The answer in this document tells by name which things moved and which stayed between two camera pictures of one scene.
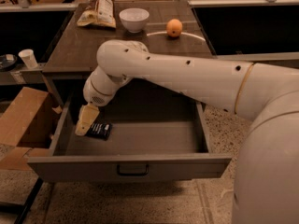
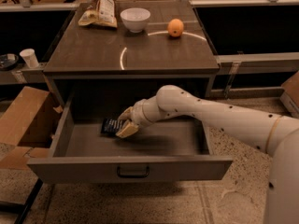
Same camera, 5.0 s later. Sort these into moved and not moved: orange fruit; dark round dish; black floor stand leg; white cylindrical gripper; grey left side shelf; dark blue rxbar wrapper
Moved: dark blue rxbar wrapper; white cylindrical gripper
Not moved: black floor stand leg; orange fruit; grey left side shelf; dark round dish
